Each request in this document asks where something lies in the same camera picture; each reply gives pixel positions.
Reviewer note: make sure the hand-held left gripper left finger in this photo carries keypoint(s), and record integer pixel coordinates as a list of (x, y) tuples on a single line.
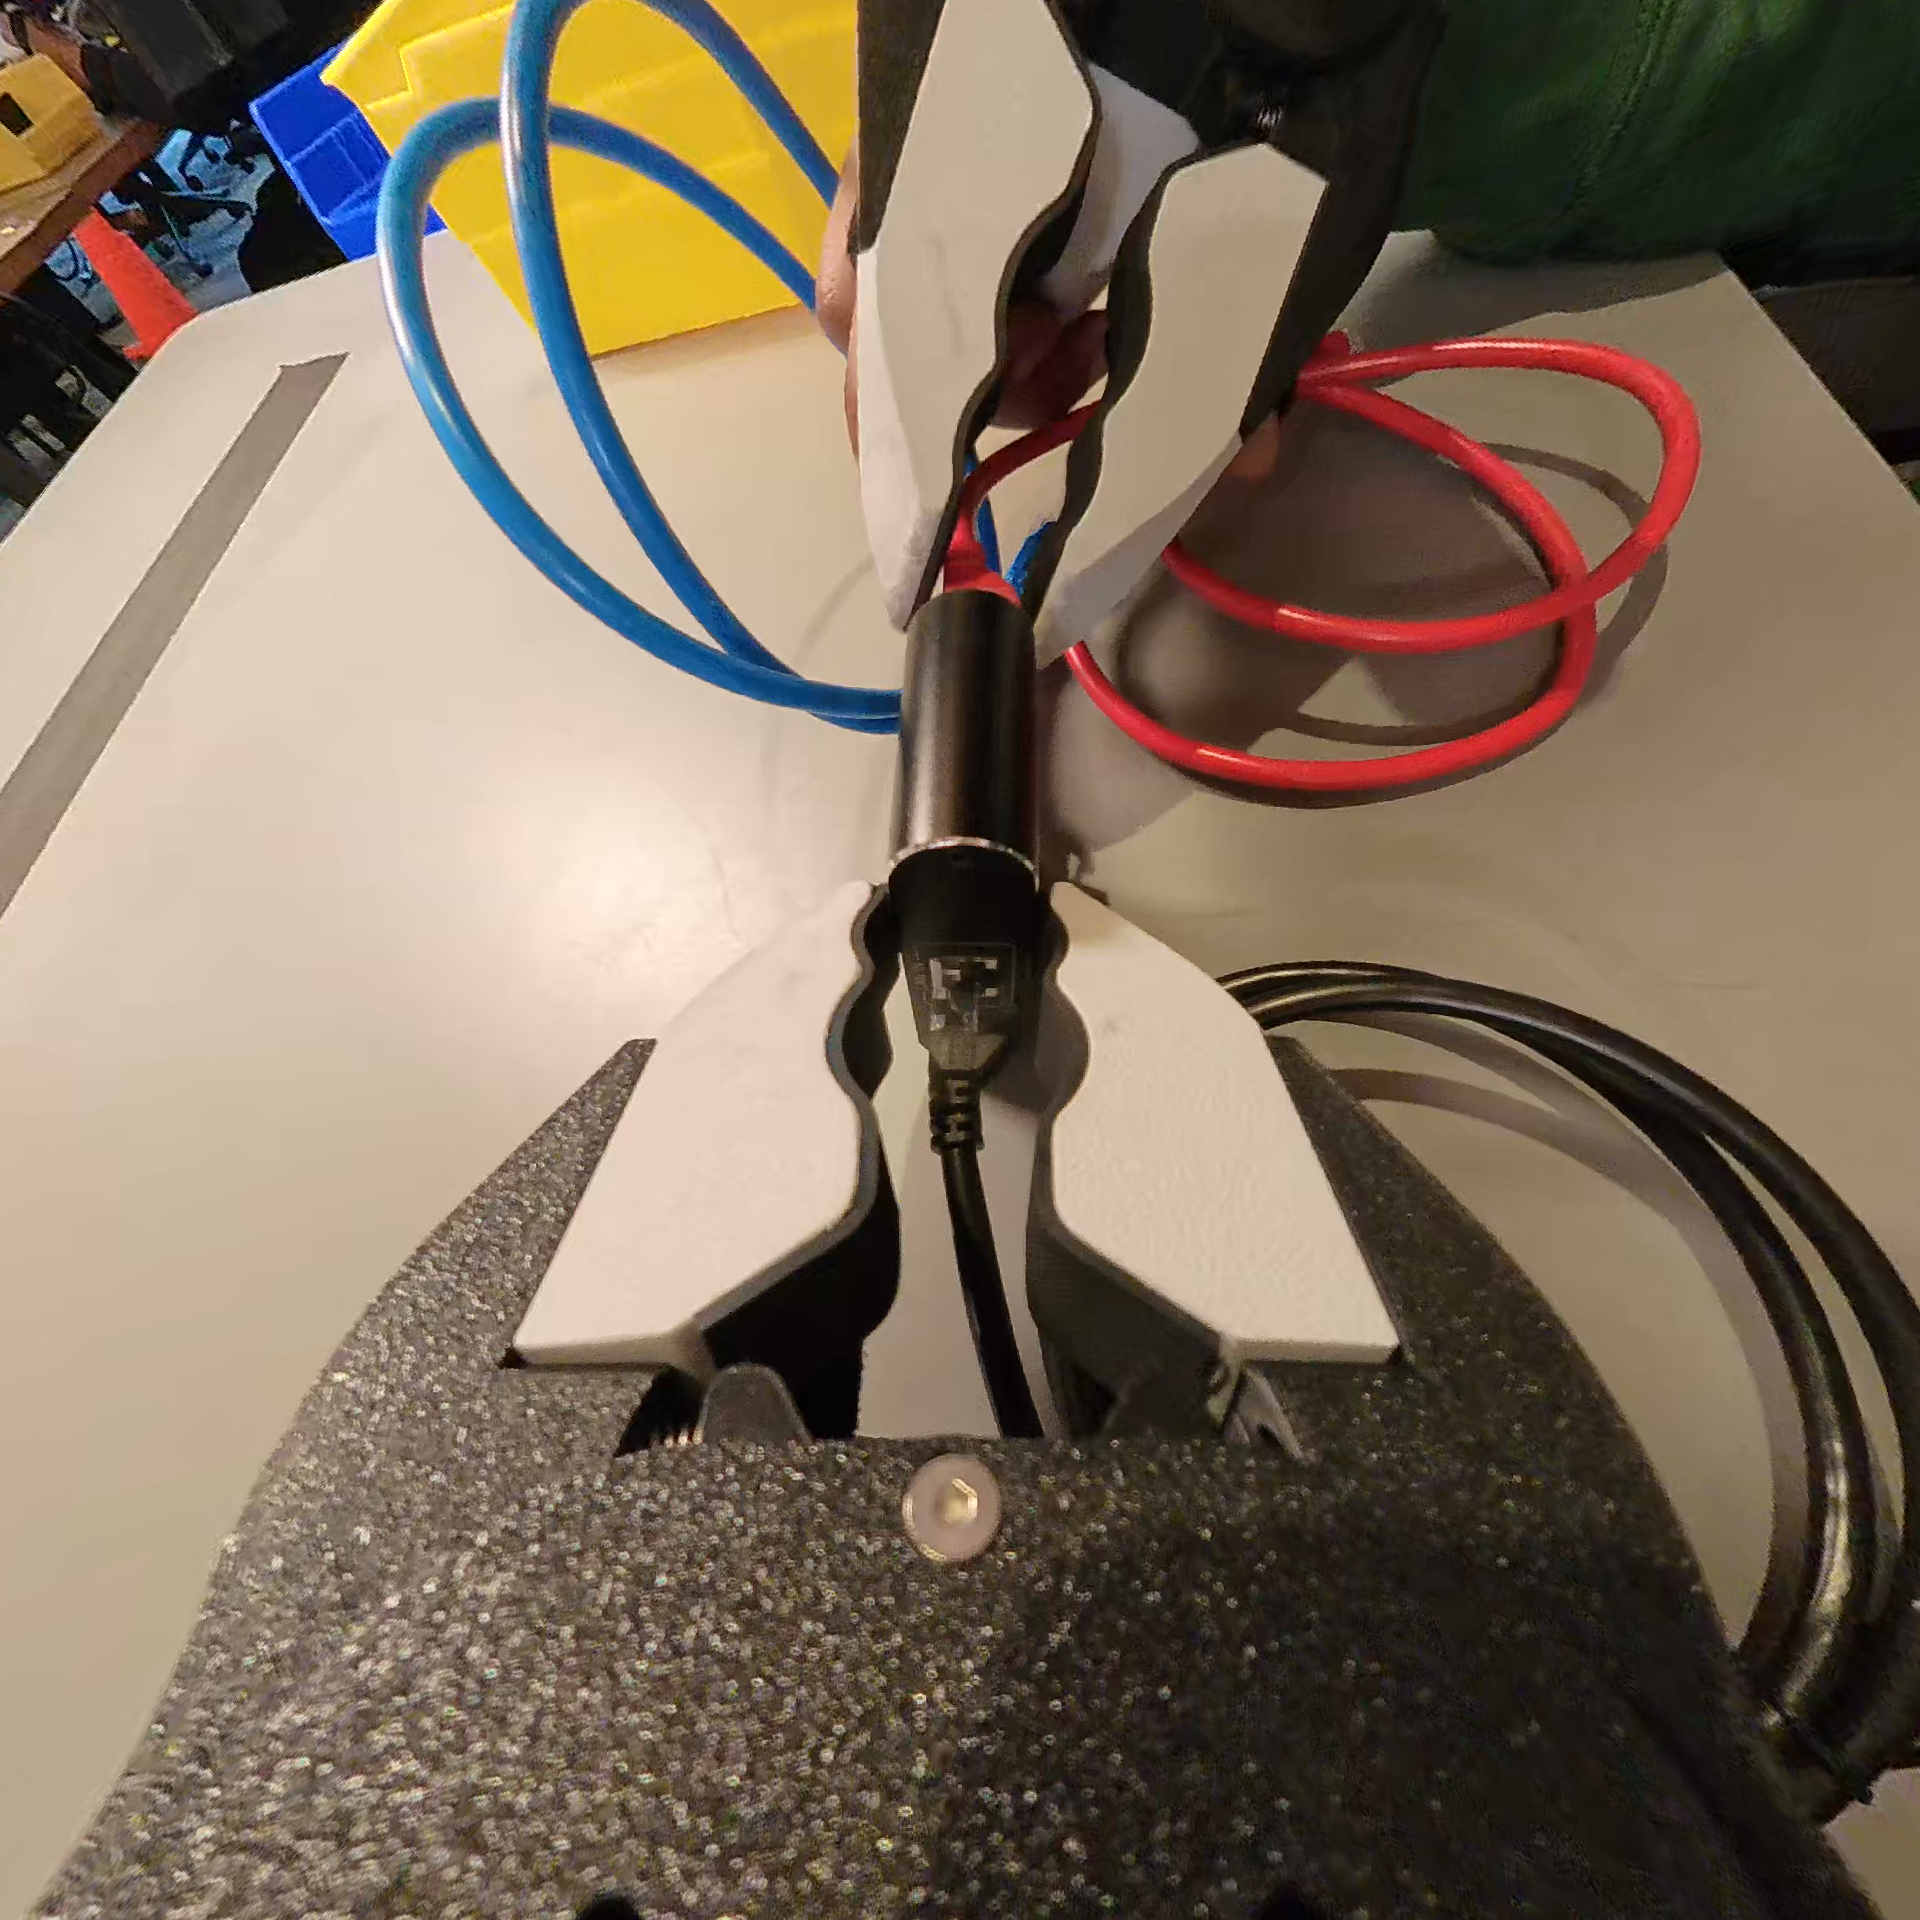
[(720, 1141)]

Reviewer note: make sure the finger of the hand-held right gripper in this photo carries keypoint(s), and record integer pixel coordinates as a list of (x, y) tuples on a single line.
[(960, 224), (1201, 345)]

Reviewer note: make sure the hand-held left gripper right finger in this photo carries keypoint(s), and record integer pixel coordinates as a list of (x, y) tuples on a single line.
[(1201, 1171)]

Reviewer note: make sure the black cylindrical ethernet coupler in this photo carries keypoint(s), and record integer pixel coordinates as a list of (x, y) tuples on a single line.
[(968, 720)]

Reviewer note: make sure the person's right hand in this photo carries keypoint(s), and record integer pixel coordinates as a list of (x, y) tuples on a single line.
[(1050, 376)]

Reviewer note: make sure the yellow plastic bin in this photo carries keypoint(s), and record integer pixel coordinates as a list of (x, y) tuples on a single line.
[(674, 224)]

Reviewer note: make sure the blue plastic bin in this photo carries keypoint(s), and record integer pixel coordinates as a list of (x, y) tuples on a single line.
[(338, 149)]

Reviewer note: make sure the orange traffic cone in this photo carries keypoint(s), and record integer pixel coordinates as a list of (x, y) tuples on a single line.
[(133, 284)]

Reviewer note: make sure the wooden workbench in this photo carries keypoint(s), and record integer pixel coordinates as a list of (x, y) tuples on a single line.
[(67, 211)]

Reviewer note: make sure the small yellow box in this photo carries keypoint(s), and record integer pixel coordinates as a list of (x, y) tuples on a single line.
[(37, 129)]

